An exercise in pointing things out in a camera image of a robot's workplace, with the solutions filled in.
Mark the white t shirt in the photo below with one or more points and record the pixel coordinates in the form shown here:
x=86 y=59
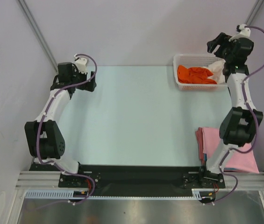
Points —
x=217 y=71

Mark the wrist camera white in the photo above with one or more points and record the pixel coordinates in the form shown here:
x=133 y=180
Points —
x=81 y=63
x=243 y=32

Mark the orange t shirt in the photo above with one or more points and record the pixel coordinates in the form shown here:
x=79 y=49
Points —
x=194 y=75

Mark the white plastic basket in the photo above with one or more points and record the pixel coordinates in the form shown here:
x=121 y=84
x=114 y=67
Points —
x=196 y=60

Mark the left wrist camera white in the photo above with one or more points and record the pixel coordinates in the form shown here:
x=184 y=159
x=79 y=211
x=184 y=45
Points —
x=81 y=63

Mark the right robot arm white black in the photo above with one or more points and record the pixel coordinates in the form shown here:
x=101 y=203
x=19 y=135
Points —
x=240 y=127

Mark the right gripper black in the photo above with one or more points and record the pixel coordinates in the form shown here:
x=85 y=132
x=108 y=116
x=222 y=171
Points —
x=222 y=40

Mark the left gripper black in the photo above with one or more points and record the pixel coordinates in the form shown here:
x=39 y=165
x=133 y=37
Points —
x=89 y=86

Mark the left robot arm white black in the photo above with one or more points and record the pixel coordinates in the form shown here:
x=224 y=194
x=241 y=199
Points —
x=44 y=138

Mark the aluminium frame rail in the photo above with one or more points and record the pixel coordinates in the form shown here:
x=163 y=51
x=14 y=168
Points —
x=50 y=180

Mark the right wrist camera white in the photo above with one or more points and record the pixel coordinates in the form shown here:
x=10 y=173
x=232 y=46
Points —
x=243 y=32

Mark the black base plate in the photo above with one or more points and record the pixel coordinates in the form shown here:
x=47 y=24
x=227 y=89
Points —
x=141 y=181

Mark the white slotted cable duct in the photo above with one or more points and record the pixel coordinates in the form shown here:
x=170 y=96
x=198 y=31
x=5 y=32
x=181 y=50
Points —
x=79 y=195

